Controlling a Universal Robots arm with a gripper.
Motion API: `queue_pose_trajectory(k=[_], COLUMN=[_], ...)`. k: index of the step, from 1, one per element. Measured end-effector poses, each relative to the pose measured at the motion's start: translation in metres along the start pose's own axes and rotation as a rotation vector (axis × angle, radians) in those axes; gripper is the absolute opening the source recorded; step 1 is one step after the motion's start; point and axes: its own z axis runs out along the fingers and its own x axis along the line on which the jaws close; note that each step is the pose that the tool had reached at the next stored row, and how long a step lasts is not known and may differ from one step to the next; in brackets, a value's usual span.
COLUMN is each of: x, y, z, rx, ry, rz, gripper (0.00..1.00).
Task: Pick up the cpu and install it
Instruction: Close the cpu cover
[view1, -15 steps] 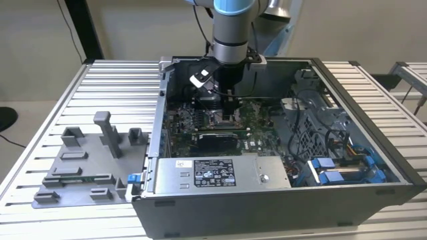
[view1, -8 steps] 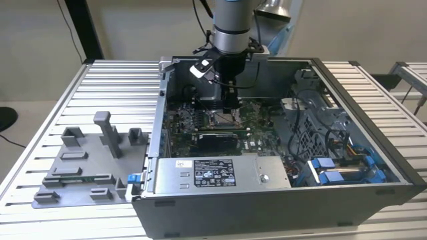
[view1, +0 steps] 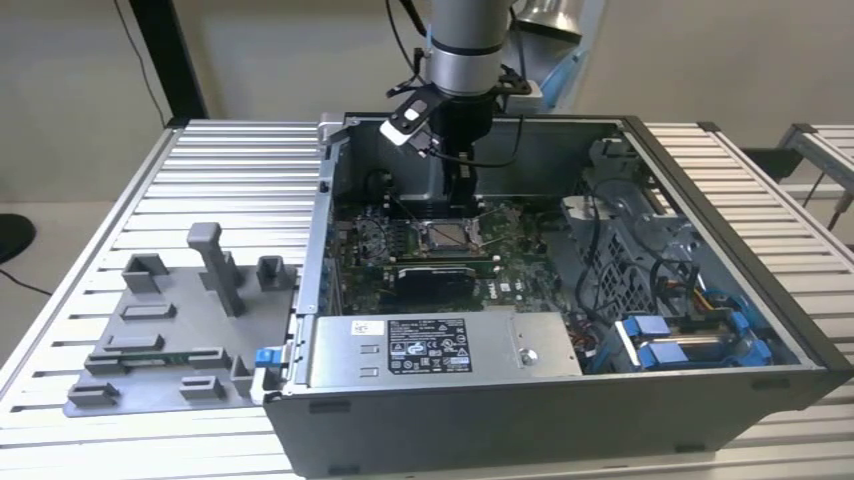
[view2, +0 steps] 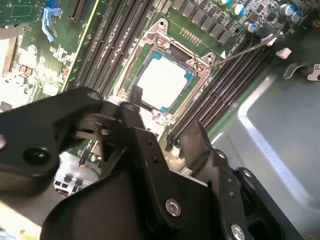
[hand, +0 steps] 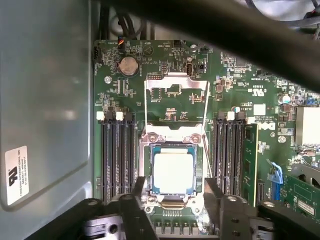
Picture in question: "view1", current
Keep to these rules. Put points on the black graphics card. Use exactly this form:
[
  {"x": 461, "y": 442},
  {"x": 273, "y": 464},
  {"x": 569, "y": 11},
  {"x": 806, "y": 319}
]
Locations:
[{"x": 433, "y": 287}]

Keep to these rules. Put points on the green RAM stick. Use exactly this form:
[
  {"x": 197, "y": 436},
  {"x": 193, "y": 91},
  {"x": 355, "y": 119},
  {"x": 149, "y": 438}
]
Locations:
[{"x": 166, "y": 358}]

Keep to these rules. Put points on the green motherboard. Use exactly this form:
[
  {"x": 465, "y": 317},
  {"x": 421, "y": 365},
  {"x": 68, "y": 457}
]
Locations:
[{"x": 527, "y": 292}]

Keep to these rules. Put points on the metal slat side table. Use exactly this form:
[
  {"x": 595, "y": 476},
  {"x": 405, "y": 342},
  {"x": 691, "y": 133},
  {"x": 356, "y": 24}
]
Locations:
[{"x": 834, "y": 145}]

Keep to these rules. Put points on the grey metal drive cage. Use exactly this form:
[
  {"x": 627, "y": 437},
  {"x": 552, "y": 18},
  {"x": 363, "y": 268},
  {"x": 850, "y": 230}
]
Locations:
[{"x": 567, "y": 270}]

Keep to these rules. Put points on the silver power supply unit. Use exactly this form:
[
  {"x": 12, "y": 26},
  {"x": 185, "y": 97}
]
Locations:
[{"x": 493, "y": 350}]

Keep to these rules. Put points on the black round chair base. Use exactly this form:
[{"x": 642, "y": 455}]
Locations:
[{"x": 13, "y": 237}]

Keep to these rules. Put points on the blue disk bay bracket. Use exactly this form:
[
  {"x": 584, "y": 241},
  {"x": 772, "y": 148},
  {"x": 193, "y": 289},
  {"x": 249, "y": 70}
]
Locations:
[{"x": 760, "y": 352}]

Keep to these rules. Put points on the black vertical frame post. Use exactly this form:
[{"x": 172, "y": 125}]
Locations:
[{"x": 166, "y": 60}]

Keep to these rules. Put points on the white black camera box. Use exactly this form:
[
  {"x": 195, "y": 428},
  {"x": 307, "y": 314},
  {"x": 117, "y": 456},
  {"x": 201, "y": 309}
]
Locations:
[{"x": 400, "y": 131}]

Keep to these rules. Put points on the blue case latch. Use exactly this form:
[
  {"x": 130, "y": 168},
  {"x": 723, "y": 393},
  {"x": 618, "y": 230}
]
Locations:
[{"x": 264, "y": 359}]

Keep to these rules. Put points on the grey plastic parts rack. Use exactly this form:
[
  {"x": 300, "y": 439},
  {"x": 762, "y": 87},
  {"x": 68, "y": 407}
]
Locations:
[{"x": 193, "y": 325}]

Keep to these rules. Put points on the blue disk carrier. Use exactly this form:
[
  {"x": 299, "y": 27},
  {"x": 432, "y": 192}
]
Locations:
[
  {"x": 662, "y": 355},
  {"x": 647, "y": 326}
]

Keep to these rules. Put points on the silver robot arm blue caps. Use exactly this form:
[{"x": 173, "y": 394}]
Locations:
[{"x": 463, "y": 50}]

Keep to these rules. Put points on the small white camera box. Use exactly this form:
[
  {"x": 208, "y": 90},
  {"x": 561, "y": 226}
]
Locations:
[{"x": 527, "y": 97}]

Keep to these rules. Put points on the thin metal locking lever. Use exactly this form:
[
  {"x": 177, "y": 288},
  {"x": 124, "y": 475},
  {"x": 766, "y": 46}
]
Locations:
[
  {"x": 503, "y": 237},
  {"x": 405, "y": 209}
]

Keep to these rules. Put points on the CPU socket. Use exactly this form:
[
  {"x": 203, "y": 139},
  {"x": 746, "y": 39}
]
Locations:
[{"x": 420, "y": 241}]

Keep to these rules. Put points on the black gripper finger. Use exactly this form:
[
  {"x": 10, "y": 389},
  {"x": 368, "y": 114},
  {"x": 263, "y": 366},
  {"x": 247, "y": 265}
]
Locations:
[{"x": 461, "y": 187}]

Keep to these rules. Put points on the open grey PC case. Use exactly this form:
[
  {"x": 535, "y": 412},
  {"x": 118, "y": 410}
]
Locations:
[{"x": 467, "y": 430}]

